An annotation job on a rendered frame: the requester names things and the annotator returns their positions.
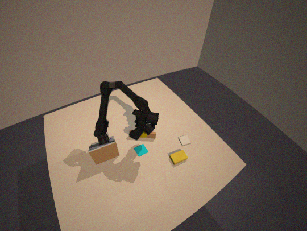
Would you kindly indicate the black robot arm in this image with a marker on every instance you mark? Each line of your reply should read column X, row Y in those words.
column 142, row 114

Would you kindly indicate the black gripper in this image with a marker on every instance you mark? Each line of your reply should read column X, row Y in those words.
column 135, row 134

